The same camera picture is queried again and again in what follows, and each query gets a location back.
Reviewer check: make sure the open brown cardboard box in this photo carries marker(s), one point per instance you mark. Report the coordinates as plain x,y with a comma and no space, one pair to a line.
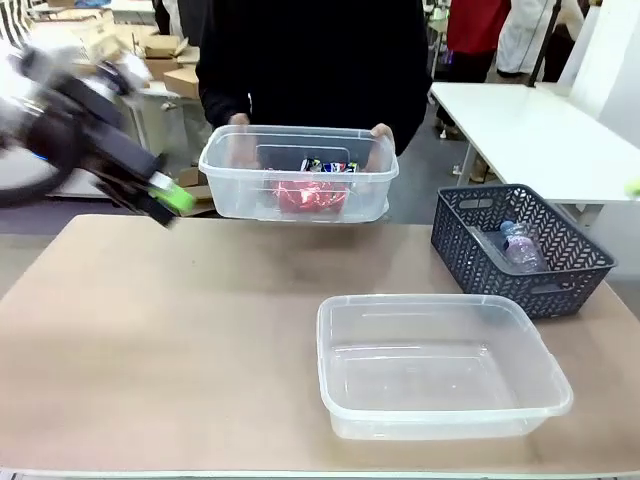
165,50

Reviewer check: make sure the person's left forearm black sleeve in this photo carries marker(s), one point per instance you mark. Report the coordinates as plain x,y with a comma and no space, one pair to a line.
405,110

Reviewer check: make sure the person's right hand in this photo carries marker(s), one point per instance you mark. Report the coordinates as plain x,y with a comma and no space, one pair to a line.
240,120

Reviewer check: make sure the person in red top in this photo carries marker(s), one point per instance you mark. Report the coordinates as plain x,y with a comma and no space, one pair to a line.
475,30

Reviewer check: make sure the black blue snack packet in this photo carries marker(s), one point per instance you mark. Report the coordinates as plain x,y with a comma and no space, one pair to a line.
327,166

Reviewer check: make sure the grey woven plastic basket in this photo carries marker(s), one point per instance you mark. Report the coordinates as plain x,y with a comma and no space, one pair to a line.
565,250

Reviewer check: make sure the clear plastic bottle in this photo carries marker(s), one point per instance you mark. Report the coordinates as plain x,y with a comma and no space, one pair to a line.
522,250

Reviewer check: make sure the person in white coat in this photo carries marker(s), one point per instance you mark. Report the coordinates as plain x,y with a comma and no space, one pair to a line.
525,35

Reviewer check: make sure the closed brown cardboard box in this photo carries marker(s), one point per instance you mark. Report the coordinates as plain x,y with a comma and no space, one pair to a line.
180,82

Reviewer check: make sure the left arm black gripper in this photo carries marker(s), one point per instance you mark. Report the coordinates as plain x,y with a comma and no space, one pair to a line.
105,135

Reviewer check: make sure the red crumpled wrapper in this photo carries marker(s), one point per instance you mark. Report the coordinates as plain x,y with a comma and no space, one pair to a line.
310,197

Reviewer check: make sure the clear plastic container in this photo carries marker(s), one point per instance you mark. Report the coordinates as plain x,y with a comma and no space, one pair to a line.
440,365
240,195

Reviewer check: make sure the flattened cardboard box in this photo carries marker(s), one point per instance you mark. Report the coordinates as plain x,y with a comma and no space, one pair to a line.
195,187

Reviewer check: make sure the person in black top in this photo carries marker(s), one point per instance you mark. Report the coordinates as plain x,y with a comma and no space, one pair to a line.
310,60

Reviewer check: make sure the person's left hand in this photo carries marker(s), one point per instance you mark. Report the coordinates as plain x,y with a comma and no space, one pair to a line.
382,132

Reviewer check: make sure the person's right forearm black sleeve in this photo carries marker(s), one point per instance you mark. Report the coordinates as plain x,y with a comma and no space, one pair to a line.
217,105

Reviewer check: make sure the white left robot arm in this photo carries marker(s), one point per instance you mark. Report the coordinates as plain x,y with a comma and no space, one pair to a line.
45,60

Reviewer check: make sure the large white table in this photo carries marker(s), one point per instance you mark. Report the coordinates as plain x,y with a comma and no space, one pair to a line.
525,130

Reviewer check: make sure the black stand pole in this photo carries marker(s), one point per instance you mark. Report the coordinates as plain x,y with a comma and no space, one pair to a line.
542,45

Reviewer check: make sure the white board panel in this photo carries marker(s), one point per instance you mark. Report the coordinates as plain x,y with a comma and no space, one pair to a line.
615,60

